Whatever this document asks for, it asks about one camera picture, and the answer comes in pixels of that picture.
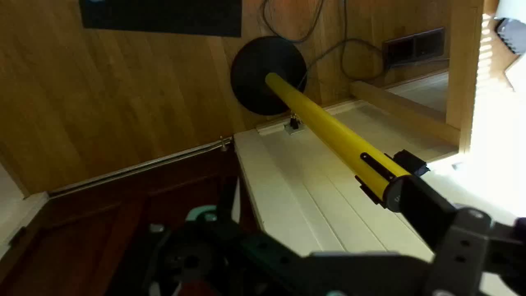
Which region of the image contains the small black door stop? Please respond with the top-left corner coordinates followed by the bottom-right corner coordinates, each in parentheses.
top-left (285, 115), bottom-right (305, 134)

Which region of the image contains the dark floor vent grille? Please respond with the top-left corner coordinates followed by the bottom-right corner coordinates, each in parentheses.
top-left (383, 27), bottom-right (448, 69)

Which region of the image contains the white panelled door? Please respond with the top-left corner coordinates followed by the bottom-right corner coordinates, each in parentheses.
top-left (234, 100), bottom-right (517, 296)

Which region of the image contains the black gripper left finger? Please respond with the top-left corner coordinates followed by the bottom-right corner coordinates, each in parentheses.
top-left (106, 205), bottom-right (311, 296)

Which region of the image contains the yellow black stanchion post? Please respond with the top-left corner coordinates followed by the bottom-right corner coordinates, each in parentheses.
top-left (229, 34), bottom-right (431, 212)

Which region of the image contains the black floor mat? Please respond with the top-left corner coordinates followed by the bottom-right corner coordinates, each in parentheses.
top-left (79, 0), bottom-right (244, 39)

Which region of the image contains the black floor cable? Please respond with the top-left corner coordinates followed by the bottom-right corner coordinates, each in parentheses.
top-left (260, 0), bottom-right (388, 83)

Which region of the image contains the dark brown wooden door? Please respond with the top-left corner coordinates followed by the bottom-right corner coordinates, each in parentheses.
top-left (0, 144), bottom-right (244, 296)

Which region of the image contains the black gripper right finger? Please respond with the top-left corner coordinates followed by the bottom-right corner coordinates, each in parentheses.
top-left (402, 175), bottom-right (526, 296)

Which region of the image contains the metal door threshold strip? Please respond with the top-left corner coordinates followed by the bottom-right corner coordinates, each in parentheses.
top-left (48, 136), bottom-right (236, 200)

